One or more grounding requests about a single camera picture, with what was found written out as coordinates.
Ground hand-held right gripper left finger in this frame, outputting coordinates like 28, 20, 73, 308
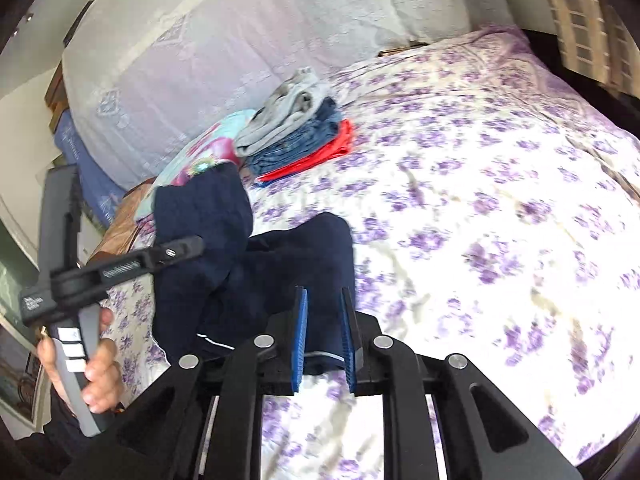
65, 287, 308, 480

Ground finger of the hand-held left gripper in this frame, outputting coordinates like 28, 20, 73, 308
100, 237, 206, 291

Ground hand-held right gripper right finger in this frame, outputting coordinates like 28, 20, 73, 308
341, 287, 583, 480

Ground navy blue pants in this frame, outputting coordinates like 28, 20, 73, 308
150, 162, 356, 376

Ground brown pillow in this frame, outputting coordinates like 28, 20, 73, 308
87, 180, 161, 271

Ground folded floral quilt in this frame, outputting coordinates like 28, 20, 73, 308
135, 109, 258, 221

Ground folded blue jeans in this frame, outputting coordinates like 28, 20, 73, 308
245, 97, 343, 177

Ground folded grey garment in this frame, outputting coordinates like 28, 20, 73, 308
234, 67, 333, 158

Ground bed with purple floral sheet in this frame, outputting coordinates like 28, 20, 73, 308
100, 27, 640, 480

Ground folded red garment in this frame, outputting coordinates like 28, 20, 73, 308
257, 119, 356, 183

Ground wooden cabinet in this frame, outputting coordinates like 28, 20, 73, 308
44, 0, 96, 131

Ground beige checked curtain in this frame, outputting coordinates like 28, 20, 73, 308
530, 0, 640, 86

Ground picture frame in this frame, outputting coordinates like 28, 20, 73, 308
0, 325, 51, 421

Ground dark bed frame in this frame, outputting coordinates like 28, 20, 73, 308
520, 30, 640, 141

